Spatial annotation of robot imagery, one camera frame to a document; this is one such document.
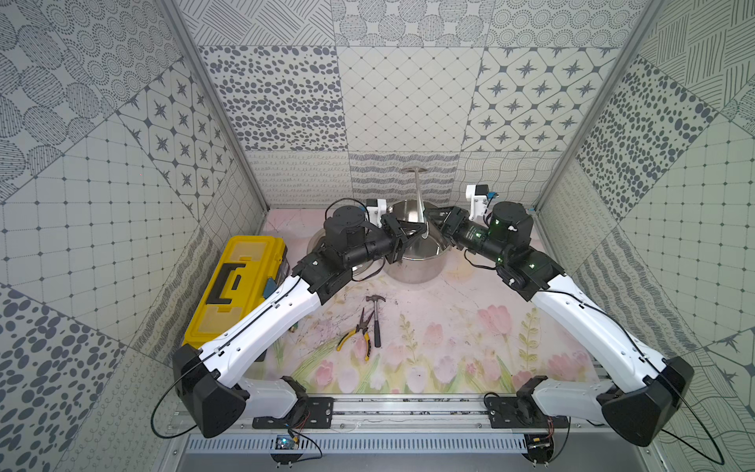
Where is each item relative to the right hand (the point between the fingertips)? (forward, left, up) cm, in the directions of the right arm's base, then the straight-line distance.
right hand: (424, 218), depth 67 cm
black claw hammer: (-10, +12, -38) cm, 41 cm away
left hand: (-5, 0, +5) cm, 7 cm away
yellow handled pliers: (-11, +17, -37) cm, 42 cm away
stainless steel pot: (+6, -3, -26) cm, 27 cm away
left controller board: (-41, +34, -40) cm, 67 cm away
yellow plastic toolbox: (-7, +50, -19) cm, 54 cm away
